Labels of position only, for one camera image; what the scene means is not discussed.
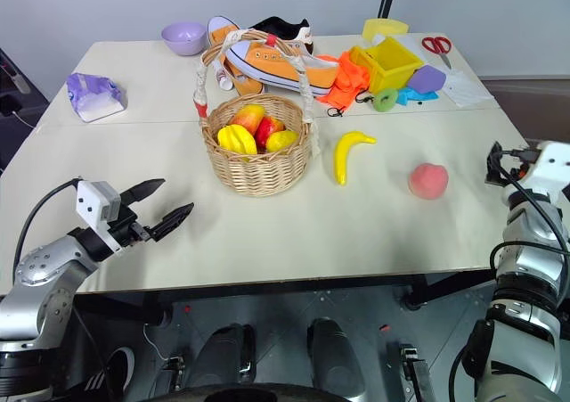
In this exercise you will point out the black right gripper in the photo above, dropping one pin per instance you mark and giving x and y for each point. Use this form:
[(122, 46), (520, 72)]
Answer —
[(495, 163)]

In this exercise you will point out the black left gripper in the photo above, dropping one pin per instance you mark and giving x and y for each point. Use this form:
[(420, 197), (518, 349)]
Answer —
[(127, 228)]

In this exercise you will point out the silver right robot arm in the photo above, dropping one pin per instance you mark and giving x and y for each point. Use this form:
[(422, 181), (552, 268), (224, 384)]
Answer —
[(530, 281)]

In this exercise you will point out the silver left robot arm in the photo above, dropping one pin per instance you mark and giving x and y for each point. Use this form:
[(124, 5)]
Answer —
[(40, 286)]

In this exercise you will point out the pink peach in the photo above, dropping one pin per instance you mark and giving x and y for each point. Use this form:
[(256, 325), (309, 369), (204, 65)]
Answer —
[(427, 181)]

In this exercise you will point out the white plastic sheet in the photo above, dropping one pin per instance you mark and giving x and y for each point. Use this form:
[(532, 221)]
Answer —
[(465, 87)]

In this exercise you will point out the yellow starfruit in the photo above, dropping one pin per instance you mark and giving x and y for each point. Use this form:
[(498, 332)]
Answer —
[(236, 139)]

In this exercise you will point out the blue foam piece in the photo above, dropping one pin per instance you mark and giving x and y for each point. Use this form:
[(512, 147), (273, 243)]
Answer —
[(412, 95)]

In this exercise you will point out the purple foam block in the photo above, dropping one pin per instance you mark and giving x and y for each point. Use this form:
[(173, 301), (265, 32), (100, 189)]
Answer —
[(426, 80)]

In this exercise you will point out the yellow red mango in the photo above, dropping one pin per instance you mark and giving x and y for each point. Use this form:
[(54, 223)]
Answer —
[(247, 117)]

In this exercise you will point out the purple white tissue pack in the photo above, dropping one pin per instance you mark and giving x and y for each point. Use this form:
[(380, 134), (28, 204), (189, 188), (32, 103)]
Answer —
[(93, 96)]

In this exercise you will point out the red apple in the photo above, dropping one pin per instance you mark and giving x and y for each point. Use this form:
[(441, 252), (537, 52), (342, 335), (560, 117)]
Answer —
[(266, 130)]

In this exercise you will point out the red scissors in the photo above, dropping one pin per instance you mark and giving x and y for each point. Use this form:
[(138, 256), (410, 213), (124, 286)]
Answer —
[(437, 44)]

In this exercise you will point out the yellow plastic box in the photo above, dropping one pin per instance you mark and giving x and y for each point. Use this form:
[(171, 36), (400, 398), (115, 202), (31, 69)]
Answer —
[(394, 70)]

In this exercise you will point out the yellow lemon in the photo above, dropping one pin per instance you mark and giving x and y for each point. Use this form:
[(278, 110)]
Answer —
[(281, 140)]

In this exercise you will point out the small white red tube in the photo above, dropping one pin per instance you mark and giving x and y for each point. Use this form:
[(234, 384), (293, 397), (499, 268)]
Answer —
[(223, 77)]

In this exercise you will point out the yellow banana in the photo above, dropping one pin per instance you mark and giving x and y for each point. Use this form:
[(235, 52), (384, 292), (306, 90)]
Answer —
[(345, 152)]

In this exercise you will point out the black table leg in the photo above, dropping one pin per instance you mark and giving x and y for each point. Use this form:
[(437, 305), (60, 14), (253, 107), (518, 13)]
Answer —
[(416, 292)]

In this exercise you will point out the dark rounded foot shape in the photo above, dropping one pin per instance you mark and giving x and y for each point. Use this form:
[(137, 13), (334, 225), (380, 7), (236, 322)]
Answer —
[(222, 353), (334, 357)]

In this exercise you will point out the orange mesh cloth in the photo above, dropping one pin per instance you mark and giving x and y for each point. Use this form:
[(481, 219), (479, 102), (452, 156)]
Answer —
[(352, 79)]

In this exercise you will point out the purple bowl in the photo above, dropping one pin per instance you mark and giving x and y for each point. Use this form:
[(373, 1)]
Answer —
[(183, 38)]

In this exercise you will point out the black sneaker with white stripes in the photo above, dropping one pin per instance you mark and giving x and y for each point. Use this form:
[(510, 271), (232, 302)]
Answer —
[(120, 371)]

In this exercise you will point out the black equipment beside table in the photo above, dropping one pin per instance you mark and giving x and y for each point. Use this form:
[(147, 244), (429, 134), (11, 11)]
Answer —
[(18, 103)]

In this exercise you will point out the orange white canvas sneaker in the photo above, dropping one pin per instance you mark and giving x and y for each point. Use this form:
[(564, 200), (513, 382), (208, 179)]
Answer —
[(276, 65), (222, 32)]

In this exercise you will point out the black shoe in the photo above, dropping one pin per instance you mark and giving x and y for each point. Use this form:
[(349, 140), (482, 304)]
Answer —
[(280, 27)]

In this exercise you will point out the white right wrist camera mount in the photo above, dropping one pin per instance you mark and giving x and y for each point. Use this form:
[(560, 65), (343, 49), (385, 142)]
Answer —
[(550, 166)]

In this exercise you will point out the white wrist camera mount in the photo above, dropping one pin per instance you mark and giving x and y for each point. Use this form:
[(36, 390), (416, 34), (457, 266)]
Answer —
[(550, 166), (91, 201)]

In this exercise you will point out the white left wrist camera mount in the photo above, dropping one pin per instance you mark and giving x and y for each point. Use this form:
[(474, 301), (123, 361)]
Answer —
[(91, 201)]

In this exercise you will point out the metal floor bracket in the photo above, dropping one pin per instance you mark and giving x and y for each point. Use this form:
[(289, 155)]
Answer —
[(171, 373), (412, 371)]

